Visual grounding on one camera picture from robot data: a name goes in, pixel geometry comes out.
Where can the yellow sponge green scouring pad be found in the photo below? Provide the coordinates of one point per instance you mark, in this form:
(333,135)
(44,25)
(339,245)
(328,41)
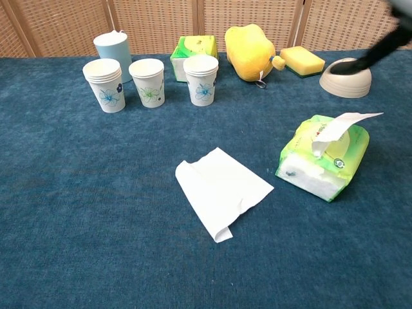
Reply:
(301,59)

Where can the paper cup stack blue flower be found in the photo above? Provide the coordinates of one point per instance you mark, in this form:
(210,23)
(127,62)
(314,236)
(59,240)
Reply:
(201,91)
(109,96)

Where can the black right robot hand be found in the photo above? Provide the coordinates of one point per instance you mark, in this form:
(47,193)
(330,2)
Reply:
(376,53)

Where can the woven rattan screen panel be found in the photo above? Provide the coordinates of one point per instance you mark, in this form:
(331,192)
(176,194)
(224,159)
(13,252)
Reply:
(347,25)
(6,35)
(154,19)
(61,25)
(277,16)

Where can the blue fabric tablecloth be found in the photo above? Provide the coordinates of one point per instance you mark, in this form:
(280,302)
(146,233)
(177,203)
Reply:
(128,225)

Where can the white tissue sheet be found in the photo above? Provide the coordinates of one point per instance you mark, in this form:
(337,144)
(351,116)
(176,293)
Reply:
(334,127)
(219,190)

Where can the yellow plush toy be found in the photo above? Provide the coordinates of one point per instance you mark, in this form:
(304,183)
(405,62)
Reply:
(248,51)

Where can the light blue cylinder container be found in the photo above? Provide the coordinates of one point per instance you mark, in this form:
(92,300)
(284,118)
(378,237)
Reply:
(113,48)

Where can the beige upturned bowl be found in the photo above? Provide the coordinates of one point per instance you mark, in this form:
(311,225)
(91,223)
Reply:
(344,85)

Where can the green tissue box back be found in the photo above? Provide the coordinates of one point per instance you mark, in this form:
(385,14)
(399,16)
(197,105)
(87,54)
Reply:
(196,45)

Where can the paper cup green flower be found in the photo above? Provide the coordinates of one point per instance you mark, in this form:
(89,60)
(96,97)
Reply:
(148,90)

